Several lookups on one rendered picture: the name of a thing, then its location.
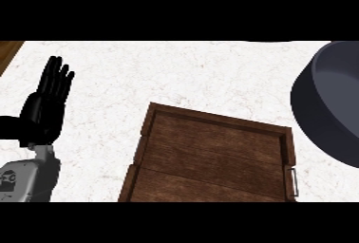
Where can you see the dark grey pot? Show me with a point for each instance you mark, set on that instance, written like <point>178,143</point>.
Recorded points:
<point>326,104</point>

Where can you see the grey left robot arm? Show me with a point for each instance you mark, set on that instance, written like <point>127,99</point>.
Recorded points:
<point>25,180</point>

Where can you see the brown wooden tray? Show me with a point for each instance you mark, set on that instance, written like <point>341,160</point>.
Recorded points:
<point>209,158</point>

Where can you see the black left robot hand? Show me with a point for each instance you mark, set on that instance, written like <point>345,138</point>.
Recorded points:
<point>41,110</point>

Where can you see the brown wooden panel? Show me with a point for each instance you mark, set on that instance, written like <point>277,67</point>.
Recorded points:
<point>6,52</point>

